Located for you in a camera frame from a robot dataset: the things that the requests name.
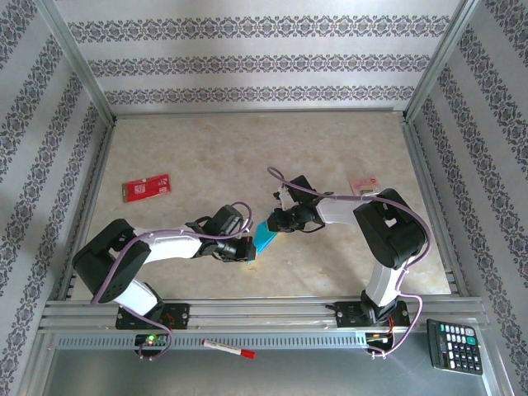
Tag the blue cloth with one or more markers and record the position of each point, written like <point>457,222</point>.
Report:
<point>264,239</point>

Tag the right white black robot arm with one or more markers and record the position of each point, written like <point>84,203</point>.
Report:
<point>392,235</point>

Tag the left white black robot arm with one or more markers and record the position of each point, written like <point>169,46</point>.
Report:
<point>103,268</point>

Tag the grey metal sheet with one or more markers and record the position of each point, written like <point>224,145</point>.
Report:
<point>288,375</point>

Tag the pink blister pack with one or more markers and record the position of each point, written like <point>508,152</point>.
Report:
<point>365,185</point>

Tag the white marker red cap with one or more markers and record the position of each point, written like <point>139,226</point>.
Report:
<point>227,349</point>

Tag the red card packet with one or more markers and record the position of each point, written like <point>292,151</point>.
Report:
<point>146,189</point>

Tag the small circuit board green light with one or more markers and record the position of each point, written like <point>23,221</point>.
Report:
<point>150,339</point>

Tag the black calculator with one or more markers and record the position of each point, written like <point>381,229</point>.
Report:
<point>455,346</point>

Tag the aluminium mounting rail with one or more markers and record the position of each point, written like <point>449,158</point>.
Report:
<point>255,309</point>

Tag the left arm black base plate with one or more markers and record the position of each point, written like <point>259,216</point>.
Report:
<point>181,315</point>

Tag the aluminium table edge rail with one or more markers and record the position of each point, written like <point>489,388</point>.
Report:
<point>424,165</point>
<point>255,112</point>
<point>87,206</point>

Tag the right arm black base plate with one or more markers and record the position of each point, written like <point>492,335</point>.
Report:
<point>346,315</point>

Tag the aluminium frame post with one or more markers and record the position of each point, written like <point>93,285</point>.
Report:
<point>443,57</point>
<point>77,57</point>

